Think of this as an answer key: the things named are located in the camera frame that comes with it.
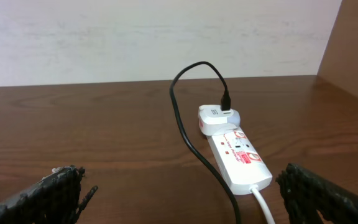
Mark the white power strip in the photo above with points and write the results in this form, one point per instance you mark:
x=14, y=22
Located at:
x=240, y=165

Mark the white USB charger adapter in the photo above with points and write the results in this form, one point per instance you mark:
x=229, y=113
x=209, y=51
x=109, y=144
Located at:
x=214, y=121

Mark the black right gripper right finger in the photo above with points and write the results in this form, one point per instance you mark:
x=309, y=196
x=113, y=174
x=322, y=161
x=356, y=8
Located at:
x=309, y=198

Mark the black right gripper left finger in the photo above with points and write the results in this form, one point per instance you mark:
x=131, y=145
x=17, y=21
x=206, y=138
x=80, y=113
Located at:
x=53, y=199

